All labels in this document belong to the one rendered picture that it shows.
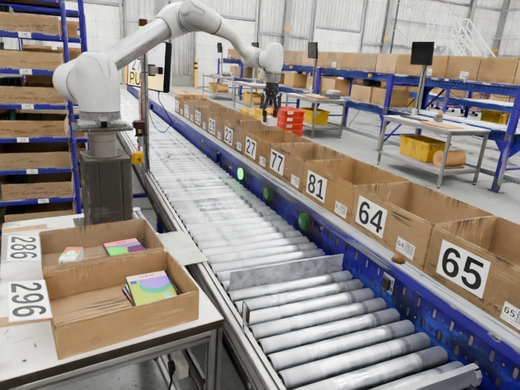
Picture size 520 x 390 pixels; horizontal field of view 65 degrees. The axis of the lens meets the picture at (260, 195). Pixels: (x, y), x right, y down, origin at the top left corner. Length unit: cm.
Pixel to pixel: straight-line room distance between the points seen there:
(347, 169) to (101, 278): 126
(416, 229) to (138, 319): 89
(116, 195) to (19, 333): 68
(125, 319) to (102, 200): 70
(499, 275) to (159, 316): 91
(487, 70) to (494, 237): 550
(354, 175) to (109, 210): 117
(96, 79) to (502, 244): 154
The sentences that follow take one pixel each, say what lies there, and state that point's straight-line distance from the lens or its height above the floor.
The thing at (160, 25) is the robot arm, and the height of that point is 161.
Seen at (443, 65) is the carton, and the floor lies 158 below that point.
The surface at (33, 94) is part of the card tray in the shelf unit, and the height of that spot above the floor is 120.
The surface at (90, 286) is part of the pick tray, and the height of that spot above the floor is 77.
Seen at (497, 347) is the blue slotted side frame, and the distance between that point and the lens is 123.
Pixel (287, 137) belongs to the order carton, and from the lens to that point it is 270.
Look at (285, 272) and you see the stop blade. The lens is 149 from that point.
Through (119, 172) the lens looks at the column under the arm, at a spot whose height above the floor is 102.
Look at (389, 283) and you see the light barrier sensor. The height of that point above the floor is 82.
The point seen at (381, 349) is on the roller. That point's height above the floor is 75.
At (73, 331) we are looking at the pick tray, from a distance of 116.
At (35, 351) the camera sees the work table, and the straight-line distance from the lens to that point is 125.
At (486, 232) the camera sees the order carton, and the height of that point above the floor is 99.
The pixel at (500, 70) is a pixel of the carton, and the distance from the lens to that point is 685.
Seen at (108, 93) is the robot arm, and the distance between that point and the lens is 169.
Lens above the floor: 150
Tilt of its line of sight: 19 degrees down
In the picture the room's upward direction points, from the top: 4 degrees clockwise
